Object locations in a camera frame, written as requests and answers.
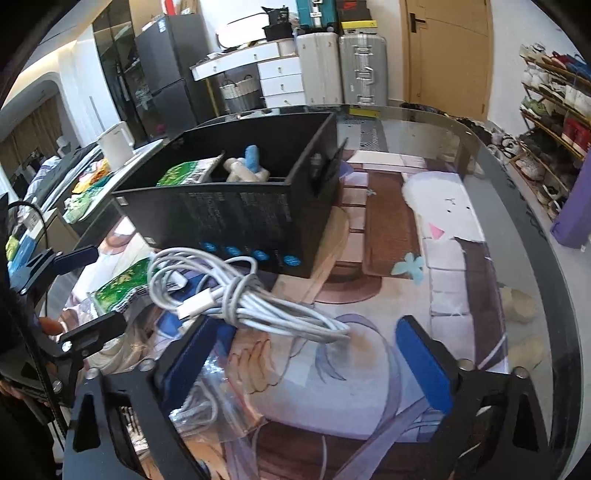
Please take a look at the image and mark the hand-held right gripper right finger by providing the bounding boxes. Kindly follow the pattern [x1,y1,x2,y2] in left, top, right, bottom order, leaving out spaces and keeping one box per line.
[396,316,552,480]

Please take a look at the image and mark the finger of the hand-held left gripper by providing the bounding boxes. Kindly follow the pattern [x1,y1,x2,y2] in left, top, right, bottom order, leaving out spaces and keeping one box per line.
[21,246,100,289]
[44,311,129,358]

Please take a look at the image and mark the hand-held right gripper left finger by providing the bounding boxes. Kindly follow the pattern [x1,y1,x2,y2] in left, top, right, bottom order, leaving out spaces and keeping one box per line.
[62,314,232,480]

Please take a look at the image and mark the green snack packet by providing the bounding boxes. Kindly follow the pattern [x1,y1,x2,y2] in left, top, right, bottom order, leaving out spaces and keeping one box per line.
[156,157,227,188]
[92,258,154,315]

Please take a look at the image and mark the white charging cable bundle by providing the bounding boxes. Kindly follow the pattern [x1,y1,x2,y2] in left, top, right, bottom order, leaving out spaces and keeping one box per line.
[147,248,352,345]

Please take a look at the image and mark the black cardboard box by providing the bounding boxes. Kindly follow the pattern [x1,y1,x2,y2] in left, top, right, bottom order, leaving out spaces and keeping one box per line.
[111,111,350,280]

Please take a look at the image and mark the white plush toy keychain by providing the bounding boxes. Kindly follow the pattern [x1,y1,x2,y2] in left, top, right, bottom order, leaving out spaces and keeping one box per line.
[224,144,271,183]

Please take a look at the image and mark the clear zip bag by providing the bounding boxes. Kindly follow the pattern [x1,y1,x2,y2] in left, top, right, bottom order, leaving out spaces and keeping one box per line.
[168,354,269,440]

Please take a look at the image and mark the pile of snack bags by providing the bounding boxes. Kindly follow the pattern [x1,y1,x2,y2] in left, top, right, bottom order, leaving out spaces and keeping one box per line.
[64,159,112,223]

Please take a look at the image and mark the printed desk mat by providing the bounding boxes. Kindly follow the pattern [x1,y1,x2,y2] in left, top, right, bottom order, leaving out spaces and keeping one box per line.
[60,122,512,480]

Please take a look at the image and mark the beige slipper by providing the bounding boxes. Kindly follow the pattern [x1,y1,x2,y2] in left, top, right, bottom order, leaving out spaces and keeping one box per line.
[505,335,546,371]
[501,286,537,325]

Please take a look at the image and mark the white electric kettle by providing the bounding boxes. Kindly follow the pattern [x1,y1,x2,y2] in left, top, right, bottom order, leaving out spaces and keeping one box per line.
[97,126,136,169]

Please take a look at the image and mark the grey side table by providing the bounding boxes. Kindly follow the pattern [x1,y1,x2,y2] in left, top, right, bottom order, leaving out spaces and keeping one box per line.
[62,137,168,223]

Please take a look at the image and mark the brown curtain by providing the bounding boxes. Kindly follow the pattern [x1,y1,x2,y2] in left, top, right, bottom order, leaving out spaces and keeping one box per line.
[0,96,66,178]

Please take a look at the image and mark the black glass cabinet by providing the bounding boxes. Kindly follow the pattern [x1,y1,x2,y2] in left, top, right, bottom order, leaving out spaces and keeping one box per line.
[92,0,154,145]

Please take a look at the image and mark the dark grey fridge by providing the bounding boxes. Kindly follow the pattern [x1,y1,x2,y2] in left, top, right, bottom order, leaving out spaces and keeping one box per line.
[135,14,223,139]

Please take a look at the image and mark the woven laundry basket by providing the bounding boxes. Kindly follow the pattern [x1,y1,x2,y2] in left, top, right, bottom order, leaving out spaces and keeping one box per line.
[219,78,260,114]

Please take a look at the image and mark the shoes on floor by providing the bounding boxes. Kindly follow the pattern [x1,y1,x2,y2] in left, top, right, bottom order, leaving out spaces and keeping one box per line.
[462,117,523,161]

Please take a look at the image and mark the white dresser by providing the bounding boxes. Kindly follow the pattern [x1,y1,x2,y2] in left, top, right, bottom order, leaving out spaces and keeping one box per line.
[190,38,306,110]

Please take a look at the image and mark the shoe rack with shoes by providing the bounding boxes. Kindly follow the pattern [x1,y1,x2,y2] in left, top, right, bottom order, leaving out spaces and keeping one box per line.
[516,43,591,223]

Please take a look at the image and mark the oval mirror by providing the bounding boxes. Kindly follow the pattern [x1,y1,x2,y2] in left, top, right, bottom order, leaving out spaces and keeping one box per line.
[217,11,279,51]

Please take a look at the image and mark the silver suitcase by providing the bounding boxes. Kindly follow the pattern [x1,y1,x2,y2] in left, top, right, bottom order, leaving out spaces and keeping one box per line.
[338,33,389,106]

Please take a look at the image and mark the white suitcase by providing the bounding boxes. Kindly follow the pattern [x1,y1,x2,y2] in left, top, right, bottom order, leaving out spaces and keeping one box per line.
[295,31,345,106]

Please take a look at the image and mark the black bag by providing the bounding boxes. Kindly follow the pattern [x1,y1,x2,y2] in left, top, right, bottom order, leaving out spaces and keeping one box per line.
[261,6,297,40]

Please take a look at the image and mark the wooden door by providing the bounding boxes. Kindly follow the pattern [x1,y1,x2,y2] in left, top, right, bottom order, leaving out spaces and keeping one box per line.
[403,0,496,121]

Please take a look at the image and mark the teal suitcase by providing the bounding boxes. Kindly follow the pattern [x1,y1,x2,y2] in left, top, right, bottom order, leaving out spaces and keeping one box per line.
[295,0,339,34]

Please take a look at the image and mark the stack of shoe boxes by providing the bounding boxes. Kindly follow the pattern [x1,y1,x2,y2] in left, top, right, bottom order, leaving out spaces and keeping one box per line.
[336,0,376,36]

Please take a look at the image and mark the clear bag with white cable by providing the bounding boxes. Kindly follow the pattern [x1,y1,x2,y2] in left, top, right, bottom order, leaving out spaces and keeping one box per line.
[87,340,158,376]

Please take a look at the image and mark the black cable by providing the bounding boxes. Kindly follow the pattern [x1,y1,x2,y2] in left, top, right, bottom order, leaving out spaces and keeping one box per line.
[8,200,52,324]

